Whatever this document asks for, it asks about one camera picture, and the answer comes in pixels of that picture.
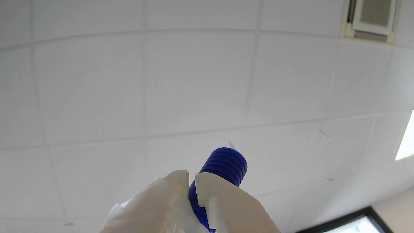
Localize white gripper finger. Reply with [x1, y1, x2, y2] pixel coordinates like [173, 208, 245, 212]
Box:
[100, 171, 209, 233]
[195, 172, 280, 233]

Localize blue whiteboard marker pen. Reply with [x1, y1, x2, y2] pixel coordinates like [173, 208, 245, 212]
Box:
[189, 147, 248, 233]

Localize black framed window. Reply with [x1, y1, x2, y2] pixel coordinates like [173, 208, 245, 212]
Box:
[296, 206, 393, 233]

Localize bright ceiling light panel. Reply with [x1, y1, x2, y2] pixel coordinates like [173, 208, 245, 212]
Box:
[395, 110, 414, 161]

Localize cream ceiling air vent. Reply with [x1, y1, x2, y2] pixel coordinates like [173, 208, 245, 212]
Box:
[340, 0, 401, 44]

